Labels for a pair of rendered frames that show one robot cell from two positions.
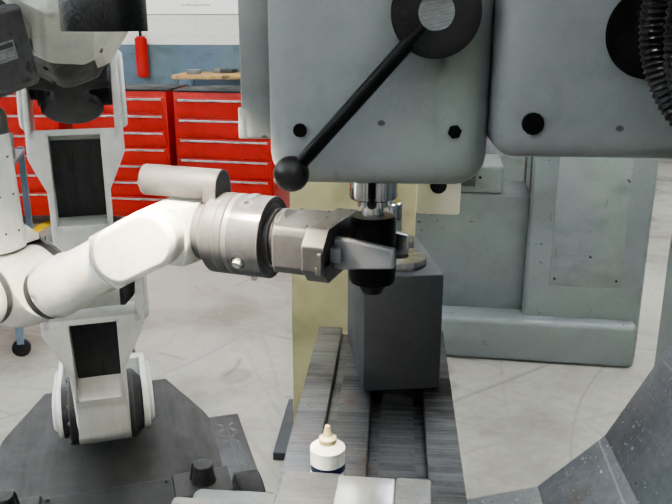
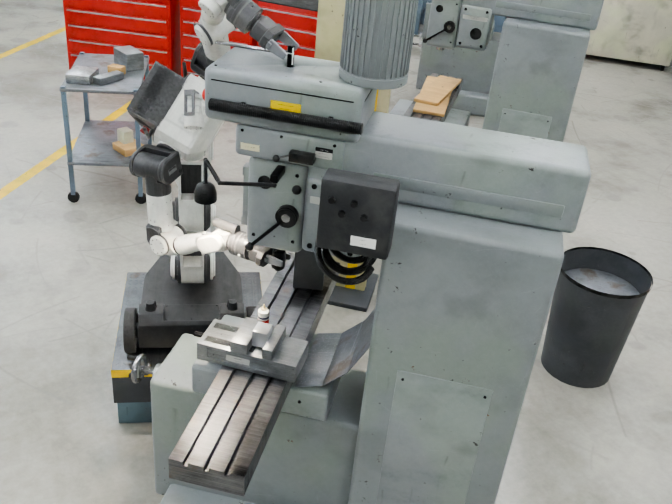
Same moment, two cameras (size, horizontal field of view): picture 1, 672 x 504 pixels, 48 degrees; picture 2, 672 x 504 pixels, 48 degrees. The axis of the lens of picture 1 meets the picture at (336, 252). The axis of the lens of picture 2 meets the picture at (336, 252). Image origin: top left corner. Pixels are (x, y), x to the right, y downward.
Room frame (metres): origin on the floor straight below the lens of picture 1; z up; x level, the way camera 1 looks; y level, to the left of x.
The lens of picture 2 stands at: (-1.42, -0.43, 2.56)
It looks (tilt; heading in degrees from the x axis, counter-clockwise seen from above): 30 degrees down; 5
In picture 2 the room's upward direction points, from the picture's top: 6 degrees clockwise
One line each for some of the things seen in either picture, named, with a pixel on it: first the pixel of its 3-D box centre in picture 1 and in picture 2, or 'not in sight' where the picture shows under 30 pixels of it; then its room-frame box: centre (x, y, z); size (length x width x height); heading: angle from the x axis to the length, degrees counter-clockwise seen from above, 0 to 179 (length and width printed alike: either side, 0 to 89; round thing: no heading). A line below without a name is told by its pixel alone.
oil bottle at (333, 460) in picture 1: (327, 467); (263, 316); (0.77, 0.01, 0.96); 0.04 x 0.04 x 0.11
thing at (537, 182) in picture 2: not in sight; (445, 166); (0.71, -0.54, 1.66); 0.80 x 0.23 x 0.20; 85
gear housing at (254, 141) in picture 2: not in sight; (299, 134); (0.74, -0.08, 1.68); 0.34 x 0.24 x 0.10; 85
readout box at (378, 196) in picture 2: not in sight; (357, 214); (0.39, -0.31, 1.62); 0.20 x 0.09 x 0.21; 85
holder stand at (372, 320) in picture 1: (390, 304); (311, 253); (1.18, -0.09, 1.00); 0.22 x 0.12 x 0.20; 5
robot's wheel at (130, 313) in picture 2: not in sight; (130, 330); (1.14, 0.68, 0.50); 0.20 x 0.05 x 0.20; 17
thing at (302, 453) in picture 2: not in sight; (262, 435); (0.75, -0.01, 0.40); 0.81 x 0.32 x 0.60; 85
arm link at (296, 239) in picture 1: (290, 241); (255, 250); (0.78, 0.05, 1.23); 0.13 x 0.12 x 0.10; 160
